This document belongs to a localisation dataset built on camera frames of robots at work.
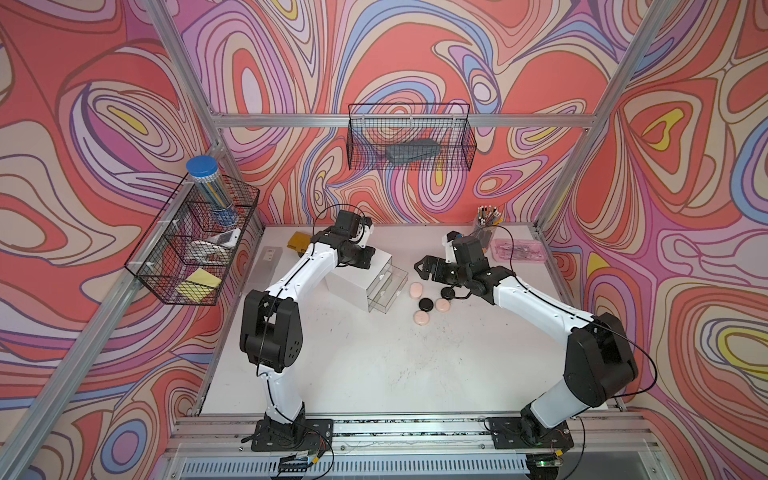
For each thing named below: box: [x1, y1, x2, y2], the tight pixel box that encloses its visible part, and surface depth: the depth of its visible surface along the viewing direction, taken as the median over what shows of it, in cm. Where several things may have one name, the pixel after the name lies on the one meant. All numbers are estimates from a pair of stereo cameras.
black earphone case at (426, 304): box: [418, 297, 434, 312], surface depth 98 cm
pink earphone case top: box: [409, 282, 423, 300], surface depth 101 cm
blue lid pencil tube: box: [186, 155, 238, 228], surface depth 76 cm
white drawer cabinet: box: [326, 247, 392, 313], surface depth 90 cm
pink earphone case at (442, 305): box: [435, 298, 450, 313], surface depth 98 cm
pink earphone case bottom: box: [413, 310, 430, 326], surface depth 95 cm
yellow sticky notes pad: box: [175, 268, 222, 302], surface depth 72 cm
